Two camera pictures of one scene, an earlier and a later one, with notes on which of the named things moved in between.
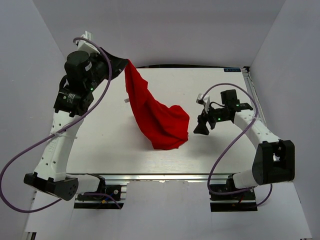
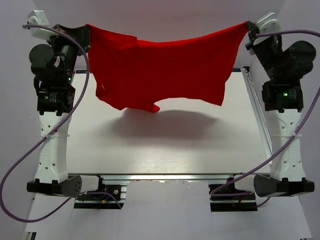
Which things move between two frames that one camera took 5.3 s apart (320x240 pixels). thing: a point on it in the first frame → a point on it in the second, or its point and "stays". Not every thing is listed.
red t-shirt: (166, 125) → (130, 73)
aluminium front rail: (177, 177) stays
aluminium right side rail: (260, 113) stays
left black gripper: (117, 64) → (80, 34)
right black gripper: (201, 128) → (251, 46)
